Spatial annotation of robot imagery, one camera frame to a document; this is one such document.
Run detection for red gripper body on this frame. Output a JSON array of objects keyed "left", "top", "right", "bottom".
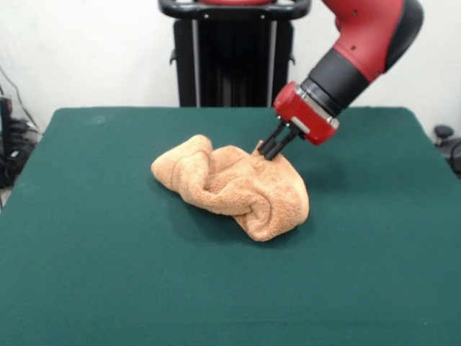
[{"left": 272, "top": 81, "right": 341, "bottom": 146}]

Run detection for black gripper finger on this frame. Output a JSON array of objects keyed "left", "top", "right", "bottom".
[
  {"left": 266, "top": 125, "right": 298, "bottom": 161},
  {"left": 257, "top": 121, "right": 287, "bottom": 154}
]

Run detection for peach terry towel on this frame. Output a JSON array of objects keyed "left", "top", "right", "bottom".
[{"left": 151, "top": 135, "right": 310, "bottom": 242}]

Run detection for black office chair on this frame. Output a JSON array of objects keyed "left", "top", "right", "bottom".
[{"left": 433, "top": 124, "right": 461, "bottom": 181}]

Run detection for dark green table cloth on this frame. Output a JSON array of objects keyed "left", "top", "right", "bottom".
[{"left": 0, "top": 106, "right": 461, "bottom": 346}]

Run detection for black bag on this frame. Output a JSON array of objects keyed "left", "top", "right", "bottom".
[{"left": 0, "top": 146, "right": 28, "bottom": 189}]

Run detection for black box with red mark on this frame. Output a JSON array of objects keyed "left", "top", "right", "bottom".
[{"left": 0, "top": 96, "right": 14, "bottom": 159}]

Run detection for black robot pedestal with handle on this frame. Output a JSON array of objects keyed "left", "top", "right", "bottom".
[{"left": 157, "top": 0, "right": 310, "bottom": 108}]

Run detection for black cable bundle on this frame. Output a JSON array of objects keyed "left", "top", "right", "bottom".
[{"left": 9, "top": 117, "right": 41, "bottom": 146}]

